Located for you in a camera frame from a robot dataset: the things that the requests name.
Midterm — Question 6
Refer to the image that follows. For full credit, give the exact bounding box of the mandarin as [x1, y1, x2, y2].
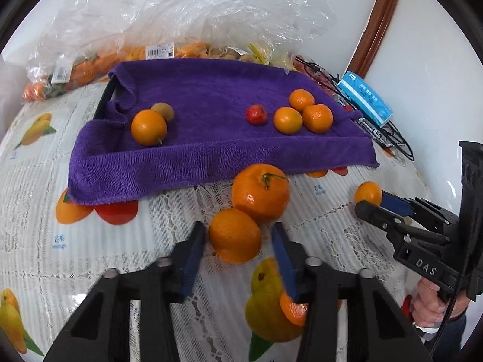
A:
[354, 181, 383, 206]
[302, 104, 333, 134]
[289, 88, 315, 113]

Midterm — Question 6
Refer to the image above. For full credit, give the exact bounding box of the large stemmed tangerine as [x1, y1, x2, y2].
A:
[231, 164, 291, 224]

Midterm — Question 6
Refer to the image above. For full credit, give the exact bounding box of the large orange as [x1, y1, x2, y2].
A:
[131, 109, 167, 146]

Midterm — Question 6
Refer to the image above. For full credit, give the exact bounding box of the small orange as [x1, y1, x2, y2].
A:
[273, 107, 303, 135]

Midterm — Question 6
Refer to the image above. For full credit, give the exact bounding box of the right hand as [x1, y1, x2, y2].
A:
[412, 278, 471, 328]

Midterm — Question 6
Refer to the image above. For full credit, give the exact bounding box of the grey patterned cloth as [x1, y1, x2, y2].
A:
[331, 93, 401, 148]

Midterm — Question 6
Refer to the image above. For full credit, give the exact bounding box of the blue tissue box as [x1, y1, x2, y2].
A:
[337, 71, 393, 128]

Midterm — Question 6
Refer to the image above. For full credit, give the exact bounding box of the purple towel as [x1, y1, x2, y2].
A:
[68, 59, 378, 205]

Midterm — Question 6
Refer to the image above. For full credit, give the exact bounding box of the red small apple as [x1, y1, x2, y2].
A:
[246, 104, 268, 126]

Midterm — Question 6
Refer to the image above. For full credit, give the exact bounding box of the small brown kiwi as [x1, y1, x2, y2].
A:
[151, 102, 175, 122]

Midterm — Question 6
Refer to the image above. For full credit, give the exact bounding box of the black tray under towel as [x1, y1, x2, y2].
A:
[93, 77, 119, 119]

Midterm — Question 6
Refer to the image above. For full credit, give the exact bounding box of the clear plastic bag of oranges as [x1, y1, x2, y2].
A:
[127, 0, 337, 58]

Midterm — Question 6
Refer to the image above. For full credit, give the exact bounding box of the clear bag of persimmons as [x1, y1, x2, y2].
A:
[23, 0, 138, 101]

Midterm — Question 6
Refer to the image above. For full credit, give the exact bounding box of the black cable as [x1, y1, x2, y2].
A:
[294, 55, 415, 162]

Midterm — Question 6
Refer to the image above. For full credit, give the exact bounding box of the wooden door frame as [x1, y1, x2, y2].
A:
[347, 0, 399, 78]

